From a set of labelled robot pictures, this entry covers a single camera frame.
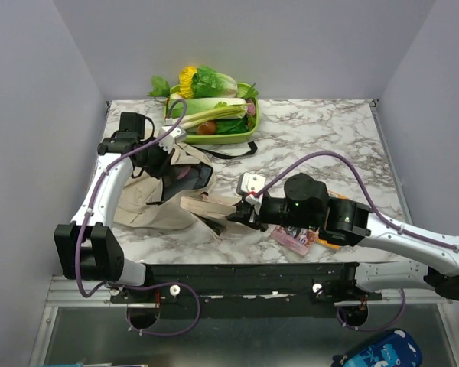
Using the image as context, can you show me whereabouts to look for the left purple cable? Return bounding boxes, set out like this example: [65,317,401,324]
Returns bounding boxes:
[76,98,202,339]

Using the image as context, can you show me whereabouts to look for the brown mushroom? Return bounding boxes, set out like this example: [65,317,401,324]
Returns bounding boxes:
[196,121,217,135]

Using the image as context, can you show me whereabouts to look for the yellow corn flower vegetable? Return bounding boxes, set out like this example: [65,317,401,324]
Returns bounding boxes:
[179,66,197,99]

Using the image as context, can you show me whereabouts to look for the napa cabbage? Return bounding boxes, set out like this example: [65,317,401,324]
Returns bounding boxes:
[165,98,249,130]

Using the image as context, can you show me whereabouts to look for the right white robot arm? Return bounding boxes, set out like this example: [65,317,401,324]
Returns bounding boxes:
[227,173,459,301]

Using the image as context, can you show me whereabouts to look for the green leafy lettuce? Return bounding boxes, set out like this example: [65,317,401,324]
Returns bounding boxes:
[191,67,238,98]

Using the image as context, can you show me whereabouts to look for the green vegetable tray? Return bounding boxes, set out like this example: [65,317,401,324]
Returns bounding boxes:
[181,83,259,145]

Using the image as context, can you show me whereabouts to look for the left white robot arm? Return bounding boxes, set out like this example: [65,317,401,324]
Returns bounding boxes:
[54,112,186,302]

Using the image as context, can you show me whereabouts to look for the blue pencil case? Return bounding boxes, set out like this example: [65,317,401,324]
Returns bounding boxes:
[331,329,423,367]

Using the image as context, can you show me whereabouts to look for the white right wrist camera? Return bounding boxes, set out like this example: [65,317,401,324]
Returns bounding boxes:
[236,172,266,205]

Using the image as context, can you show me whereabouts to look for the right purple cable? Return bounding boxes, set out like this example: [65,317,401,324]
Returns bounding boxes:
[252,151,459,333]

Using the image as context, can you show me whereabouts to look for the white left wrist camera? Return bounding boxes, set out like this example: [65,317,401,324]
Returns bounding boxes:
[157,125,187,153]

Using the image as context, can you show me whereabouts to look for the aluminium frame rail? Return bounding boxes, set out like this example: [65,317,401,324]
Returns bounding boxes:
[29,276,459,366]

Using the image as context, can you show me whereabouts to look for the orange yellow book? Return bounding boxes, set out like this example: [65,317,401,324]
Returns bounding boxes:
[315,190,347,251]

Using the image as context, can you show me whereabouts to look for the pink pencil case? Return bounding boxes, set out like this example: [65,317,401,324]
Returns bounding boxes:
[176,165,192,180]

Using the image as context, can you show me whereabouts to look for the pink fairy book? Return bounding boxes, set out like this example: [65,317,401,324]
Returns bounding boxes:
[270,226,318,261]

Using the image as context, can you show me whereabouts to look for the purple cable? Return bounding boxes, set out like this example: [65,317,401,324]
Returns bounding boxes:
[252,151,459,333]
[76,98,202,339]

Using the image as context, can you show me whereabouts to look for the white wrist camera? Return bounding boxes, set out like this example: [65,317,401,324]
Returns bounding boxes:
[236,172,266,205]
[157,125,187,153]

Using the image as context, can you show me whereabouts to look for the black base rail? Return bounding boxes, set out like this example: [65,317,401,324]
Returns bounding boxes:
[126,263,376,323]

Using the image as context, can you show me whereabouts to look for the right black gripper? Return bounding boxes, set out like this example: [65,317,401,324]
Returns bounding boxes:
[227,193,318,232]

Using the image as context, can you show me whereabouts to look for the beige canvas backpack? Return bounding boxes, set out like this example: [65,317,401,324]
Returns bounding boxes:
[113,141,258,231]

